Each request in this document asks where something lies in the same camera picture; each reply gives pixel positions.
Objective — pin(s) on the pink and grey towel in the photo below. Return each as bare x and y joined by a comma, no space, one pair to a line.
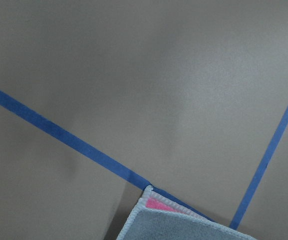
156,217

